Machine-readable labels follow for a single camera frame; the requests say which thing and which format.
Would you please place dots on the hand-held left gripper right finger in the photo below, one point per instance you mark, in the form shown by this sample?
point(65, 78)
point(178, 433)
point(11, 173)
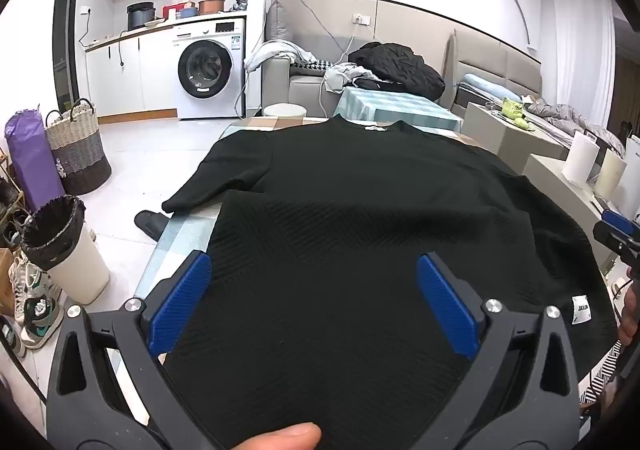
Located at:
point(447, 305)

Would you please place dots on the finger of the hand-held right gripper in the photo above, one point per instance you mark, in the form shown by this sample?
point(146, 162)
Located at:
point(617, 235)

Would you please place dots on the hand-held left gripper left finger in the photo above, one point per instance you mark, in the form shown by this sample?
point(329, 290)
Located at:
point(180, 302)

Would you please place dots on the black knit sweater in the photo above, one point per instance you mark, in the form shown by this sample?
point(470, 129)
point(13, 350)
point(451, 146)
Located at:
point(350, 210)

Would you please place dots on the person's right hand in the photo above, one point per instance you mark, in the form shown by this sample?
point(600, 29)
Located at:
point(629, 317)

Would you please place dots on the person's left hand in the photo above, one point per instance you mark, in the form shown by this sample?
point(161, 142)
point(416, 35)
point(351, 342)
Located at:
point(285, 437)

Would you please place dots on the cream paper roll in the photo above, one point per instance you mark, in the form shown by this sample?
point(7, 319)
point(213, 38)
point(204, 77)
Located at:
point(609, 175)

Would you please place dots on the brown blue checked blanket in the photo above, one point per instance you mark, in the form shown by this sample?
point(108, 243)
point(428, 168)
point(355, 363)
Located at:
point(172, 240)

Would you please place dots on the white air purifier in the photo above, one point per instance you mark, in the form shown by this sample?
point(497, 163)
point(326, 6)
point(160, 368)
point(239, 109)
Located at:
point(633, 155)

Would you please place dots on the black slipper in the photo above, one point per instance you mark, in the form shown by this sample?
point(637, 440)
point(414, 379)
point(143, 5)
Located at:
point(150, 224)

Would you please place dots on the large grey box cabinet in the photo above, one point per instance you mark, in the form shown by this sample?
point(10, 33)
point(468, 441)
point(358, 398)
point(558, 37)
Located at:
point(550, 180)

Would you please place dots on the white paper towel roll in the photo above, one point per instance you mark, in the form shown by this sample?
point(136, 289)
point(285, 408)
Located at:
point(579, 155)

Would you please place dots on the white trash bin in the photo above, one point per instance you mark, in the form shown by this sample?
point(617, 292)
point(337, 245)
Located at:
point(75, 265)

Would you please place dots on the grey bedding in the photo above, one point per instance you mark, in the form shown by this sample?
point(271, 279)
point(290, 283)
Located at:
point(570, 118)

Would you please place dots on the white green sneaker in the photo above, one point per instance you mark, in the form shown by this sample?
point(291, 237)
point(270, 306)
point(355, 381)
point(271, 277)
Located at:
point(42, 325)

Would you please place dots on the black white striped bag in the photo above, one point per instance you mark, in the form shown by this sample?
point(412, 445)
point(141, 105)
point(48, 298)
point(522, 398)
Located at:
point(600, 375)

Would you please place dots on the green plush toy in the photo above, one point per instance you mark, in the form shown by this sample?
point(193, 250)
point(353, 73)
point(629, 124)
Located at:
point(515, 111)

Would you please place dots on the woven laundry basket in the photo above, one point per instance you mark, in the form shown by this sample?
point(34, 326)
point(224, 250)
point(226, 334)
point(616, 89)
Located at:
point(80, 155)

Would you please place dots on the white curtain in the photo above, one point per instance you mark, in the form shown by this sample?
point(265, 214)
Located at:
point(575, 45)

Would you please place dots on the wooden shoe rack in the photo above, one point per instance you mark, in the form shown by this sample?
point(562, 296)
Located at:
point(12, 200)

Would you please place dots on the light blue pillow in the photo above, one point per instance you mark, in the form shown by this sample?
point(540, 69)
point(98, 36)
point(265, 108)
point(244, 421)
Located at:
point(485, 84)

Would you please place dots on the teal checked small table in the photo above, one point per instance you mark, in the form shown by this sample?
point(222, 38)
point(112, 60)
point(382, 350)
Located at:
point(390, 105)

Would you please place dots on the purple bag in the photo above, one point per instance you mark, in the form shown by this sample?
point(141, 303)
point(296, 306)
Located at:
point(30, 155)

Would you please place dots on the beige upholstered bed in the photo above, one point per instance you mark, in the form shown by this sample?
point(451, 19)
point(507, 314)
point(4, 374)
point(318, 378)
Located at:
point(500, 60)

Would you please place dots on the round white stool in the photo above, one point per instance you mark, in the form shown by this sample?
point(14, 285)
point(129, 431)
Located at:
point(284, 110)

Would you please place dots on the white kitchen base cabinets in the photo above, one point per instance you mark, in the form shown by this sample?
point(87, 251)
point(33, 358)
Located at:
point(145, 75)

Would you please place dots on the white washing machine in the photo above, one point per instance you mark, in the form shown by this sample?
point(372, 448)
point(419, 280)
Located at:
point(205, 65)

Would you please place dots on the grey sofa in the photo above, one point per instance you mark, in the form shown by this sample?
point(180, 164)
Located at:
point(300, 90)

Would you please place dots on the black puffer jacket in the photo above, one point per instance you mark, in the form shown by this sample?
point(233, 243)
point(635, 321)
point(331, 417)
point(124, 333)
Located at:
point(400, 65)

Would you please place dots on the white crumpled garment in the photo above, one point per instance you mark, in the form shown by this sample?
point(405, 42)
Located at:
point(342, 78)

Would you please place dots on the grey white clothing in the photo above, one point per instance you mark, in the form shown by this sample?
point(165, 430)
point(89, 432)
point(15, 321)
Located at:
point(275, 50)

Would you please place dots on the houndstooth cushion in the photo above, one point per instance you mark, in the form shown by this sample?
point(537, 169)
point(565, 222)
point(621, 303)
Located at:
point(310, 65)

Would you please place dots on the blue pot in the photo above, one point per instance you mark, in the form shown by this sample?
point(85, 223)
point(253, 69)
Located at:
point(189, 13)

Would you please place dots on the black cooking pot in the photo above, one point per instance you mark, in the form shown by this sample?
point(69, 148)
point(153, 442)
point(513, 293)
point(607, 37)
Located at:
point(141, 15)

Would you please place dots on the red box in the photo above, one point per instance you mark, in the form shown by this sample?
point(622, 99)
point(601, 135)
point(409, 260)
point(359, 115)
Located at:
point(172, 12)

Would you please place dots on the copper pot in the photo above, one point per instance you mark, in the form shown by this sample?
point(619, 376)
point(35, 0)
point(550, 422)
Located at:
point(211, 6)

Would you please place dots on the dark tall door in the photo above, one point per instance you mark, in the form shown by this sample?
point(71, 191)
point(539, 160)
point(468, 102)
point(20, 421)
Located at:
point(67, 20)

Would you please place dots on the white wall socket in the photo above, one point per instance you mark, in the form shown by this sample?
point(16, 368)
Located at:
point(360, 19)

